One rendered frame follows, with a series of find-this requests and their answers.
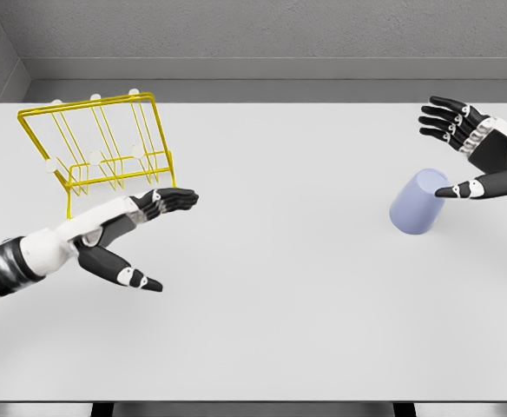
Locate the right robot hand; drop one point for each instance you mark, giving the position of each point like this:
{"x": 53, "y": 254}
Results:
{"x": 494, "y": 150}

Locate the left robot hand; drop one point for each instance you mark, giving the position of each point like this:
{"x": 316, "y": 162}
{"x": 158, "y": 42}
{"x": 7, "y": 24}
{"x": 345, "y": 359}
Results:
{"x": 106, "y": 226}

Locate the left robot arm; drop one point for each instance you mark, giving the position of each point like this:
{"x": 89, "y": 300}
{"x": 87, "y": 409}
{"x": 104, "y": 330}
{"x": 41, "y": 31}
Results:
{"x": 15, "y": 260}

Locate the lavender plastic cup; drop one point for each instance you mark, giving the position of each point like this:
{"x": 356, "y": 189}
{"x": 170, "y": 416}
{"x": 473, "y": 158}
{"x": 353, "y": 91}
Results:
{"x": 417, "y": 204}

